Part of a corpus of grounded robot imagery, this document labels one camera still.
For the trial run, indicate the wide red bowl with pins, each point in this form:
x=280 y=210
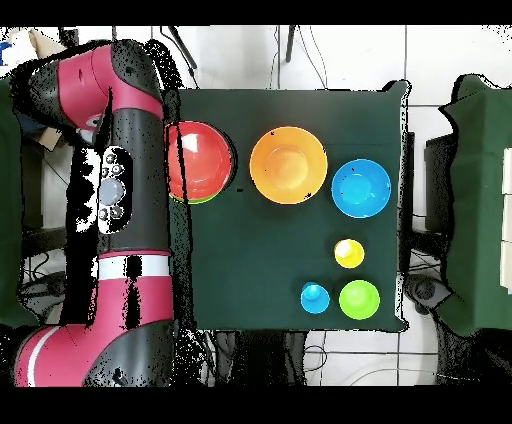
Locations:
x=208 y=164

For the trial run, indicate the blue cup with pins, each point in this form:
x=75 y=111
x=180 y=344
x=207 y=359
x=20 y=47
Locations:
x=316 y=300

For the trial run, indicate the small green bowl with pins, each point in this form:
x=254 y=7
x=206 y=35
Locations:
x=359 y=300

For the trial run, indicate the large blue bowl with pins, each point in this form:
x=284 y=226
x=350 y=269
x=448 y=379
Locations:
x=361 y=188

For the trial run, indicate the black stool frame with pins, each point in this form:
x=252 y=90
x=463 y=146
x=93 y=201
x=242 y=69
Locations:
x=34 y=184

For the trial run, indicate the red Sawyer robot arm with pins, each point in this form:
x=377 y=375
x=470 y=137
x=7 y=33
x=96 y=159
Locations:
x=140 y=296

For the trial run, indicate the large green bowl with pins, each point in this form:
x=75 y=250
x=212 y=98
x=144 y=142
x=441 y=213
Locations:
x=200 y=201

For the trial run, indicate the dark green table cloth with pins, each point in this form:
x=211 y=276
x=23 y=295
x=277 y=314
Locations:
x=280 y=248

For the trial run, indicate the yellow cup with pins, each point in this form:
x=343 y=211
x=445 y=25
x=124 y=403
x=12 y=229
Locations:
x=352 y=256

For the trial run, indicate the large orange bowl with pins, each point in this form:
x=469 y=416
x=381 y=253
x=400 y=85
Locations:
x=288 y=166

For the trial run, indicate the black tripod leg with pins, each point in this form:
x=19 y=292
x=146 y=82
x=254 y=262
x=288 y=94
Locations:
x=290 y=44
x=186 y=52

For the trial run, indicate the green cloth side table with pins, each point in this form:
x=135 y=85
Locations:
x=10 y=200
x=476 y=200

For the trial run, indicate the cardboard box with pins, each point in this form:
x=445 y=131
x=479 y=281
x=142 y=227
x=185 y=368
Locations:
x=46 y=42

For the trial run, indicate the white box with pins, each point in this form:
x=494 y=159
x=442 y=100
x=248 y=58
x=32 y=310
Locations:
x=508 y=220

